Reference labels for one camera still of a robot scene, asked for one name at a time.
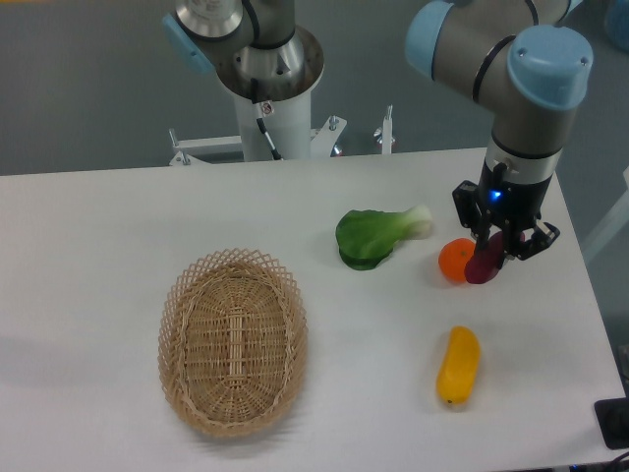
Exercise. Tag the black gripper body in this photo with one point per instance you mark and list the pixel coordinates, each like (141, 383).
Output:
(510, 204)

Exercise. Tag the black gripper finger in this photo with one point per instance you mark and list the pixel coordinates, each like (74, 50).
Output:
(481, 234)
(506, 246)

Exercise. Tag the purple sweet potato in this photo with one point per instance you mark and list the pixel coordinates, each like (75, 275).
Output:
(485, 264)

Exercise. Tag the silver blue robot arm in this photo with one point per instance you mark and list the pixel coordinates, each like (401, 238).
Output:
(513, 58)

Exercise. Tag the orange tangerine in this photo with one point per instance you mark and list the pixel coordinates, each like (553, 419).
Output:
(453, 258)

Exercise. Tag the green bok choy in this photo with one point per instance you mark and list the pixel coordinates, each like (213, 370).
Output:
(365, 238)

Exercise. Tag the yellow mango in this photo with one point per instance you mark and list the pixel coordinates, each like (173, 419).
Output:
(458, 371)

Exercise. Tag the black device at table edge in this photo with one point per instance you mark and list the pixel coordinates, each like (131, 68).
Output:
(612, 415)

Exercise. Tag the oval wicker basket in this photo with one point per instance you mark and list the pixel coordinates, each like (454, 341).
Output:
(233, 343)

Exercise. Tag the white metal base frame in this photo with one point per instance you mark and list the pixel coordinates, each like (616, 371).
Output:
(323, 143)

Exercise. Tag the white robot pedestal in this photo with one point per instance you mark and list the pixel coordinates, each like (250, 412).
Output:
(288, 121)

